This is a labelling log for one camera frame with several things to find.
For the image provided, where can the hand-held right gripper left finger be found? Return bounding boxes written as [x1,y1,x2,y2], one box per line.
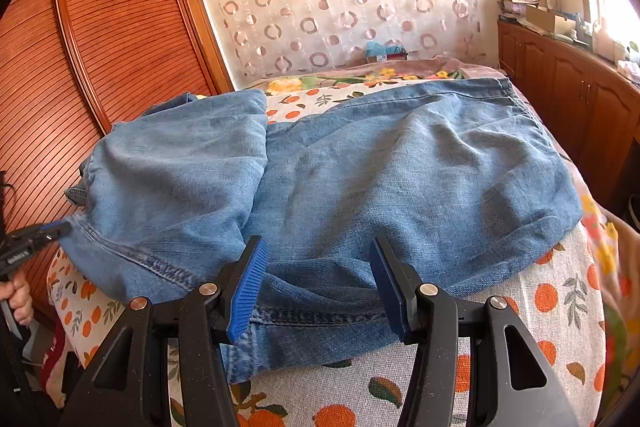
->
[59,235,268,427]

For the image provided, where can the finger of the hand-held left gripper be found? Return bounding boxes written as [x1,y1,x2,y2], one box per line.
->
[0,221,73,270]

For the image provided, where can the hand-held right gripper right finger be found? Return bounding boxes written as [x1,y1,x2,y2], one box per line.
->
[371,237,583,427]

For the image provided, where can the blue denim pants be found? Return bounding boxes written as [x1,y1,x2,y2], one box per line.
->
[57,78,585,383]

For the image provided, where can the person's left hand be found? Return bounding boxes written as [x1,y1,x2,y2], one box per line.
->
[0,274,35,327]

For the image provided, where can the red cloth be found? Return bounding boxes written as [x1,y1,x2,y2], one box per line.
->
[39,322,81,394]

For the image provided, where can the orange-print white bed sheet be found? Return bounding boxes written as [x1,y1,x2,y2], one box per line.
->
[46,84,608,427]

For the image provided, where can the floral blanket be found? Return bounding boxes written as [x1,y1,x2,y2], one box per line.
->
[242,56,640,358]

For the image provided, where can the slatted wooden wardrobe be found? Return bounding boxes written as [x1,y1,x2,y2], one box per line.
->
[0,0,235,323]

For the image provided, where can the blue plastic bag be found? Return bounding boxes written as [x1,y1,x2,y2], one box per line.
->
[365,39,403,58]

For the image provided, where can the wooden cabinet row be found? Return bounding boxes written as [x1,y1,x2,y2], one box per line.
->
[496,19,640,208]

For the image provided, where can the stack of papers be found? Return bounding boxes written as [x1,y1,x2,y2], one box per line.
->
[495,0,541,18]

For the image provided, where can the open cardboard box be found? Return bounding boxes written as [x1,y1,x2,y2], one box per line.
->
[525,4,576,32]

